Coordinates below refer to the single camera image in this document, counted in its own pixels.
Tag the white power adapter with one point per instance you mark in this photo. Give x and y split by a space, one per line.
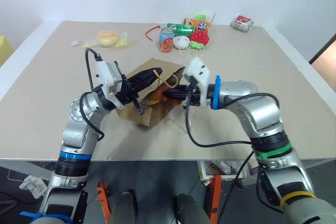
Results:
32 186

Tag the yellow object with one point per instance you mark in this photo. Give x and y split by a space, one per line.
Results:
5 49

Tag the orange metal stand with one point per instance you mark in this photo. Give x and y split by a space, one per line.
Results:
103 200
215 197

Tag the dark rounded shape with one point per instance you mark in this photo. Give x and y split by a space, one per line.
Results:
124 208
190 209

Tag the white round plush toy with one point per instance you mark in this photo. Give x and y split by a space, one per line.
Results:
181 42

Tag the blue wrist clamp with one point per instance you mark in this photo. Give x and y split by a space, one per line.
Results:
216 93

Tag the brown paper bag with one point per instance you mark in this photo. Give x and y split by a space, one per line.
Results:
147 115

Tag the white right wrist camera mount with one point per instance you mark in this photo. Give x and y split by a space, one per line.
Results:
198 70

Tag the red strawberry plush toy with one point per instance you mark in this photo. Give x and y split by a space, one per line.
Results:
200 37

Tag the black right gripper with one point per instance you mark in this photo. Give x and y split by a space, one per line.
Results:
193 97

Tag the orange snack bag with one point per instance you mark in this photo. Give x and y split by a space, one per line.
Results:
200 24

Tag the orange plush toy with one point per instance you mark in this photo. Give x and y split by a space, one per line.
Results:
158 95

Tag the red white crushed can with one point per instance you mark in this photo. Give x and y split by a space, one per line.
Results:
242 23

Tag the small clear plastic piece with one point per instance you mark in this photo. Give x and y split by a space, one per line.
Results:
75 42

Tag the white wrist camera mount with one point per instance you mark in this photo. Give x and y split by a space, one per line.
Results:
107 77
198 70

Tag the orange soda can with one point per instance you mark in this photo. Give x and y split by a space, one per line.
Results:
166 41

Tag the pink orange board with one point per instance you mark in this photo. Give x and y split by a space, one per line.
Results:
328 66

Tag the beige table cover board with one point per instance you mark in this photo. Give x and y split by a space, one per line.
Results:
236 64

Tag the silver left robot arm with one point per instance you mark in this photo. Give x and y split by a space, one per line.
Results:
76 132

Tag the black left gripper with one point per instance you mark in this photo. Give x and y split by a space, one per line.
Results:
127 94

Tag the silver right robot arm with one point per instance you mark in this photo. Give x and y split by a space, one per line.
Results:
262 113

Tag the clear plastic wrapper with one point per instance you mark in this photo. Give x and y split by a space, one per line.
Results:
90 43

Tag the white box of supplies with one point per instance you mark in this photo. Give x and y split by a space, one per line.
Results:
218 169

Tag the round bread plush toy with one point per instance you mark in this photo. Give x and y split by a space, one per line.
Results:
107 37

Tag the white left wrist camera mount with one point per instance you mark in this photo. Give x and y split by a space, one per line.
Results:
107 77

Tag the green soda can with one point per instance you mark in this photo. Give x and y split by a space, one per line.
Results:
182 28

